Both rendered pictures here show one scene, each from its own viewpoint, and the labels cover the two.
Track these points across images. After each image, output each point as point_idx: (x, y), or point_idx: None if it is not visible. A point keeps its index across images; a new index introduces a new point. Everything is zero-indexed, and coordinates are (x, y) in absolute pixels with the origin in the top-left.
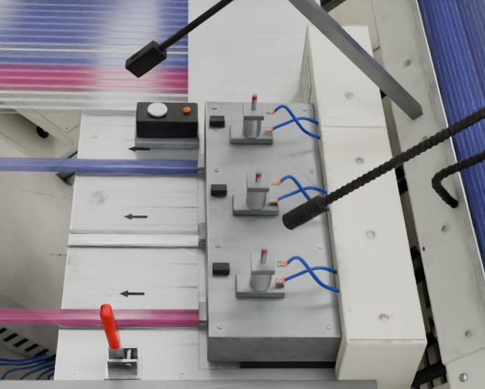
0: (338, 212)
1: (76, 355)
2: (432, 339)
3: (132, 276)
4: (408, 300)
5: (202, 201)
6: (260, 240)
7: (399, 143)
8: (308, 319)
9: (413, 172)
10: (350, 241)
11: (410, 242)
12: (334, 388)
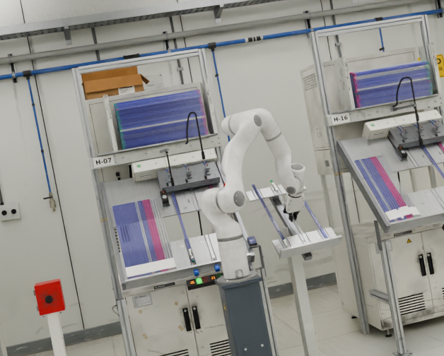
0: (189, 161)
1: None
2: None
3: None
4: (206, 150)
5: (181, 191)
6: (196, 173)
7: (166, 155)
8: (212, 164)
9: (175, 152)
10: (195, 159)
11: None
12: (219, 165)
